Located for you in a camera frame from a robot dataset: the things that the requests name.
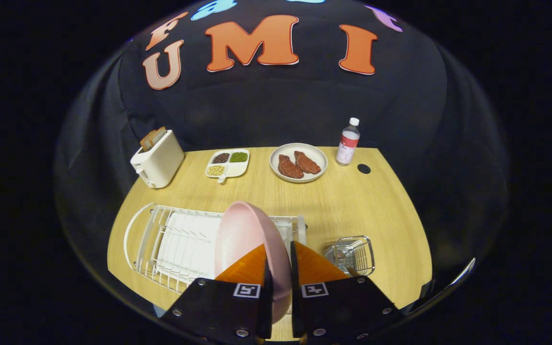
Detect white toaster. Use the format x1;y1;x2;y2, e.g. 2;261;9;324
130;129;185;189

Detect white rack drip tray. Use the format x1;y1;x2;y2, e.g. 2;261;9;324
154;212;224;288

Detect metal wire basket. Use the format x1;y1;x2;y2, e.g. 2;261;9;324
324;235;376;277

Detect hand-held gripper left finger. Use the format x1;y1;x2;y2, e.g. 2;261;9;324
160;243;274;345

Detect pink plate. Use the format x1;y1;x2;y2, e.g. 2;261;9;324
214;201;292;324

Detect clear bottle with red label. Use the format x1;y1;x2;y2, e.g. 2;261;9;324
336;117;361;166

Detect brown meat piece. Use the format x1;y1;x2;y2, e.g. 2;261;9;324
278;154;305;179
294;151;322;174

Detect white plate with meat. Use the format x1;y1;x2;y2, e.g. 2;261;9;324
269;143;328;184

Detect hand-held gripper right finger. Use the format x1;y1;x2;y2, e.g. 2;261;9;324
289;241;406;345

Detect black backdrop cloth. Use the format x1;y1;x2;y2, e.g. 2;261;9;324
53;0;511;307

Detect white wire dish rack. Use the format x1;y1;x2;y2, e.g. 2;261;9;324
124;203;307;294

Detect white divided bean dish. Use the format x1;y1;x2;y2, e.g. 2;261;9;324
205;149;251;184

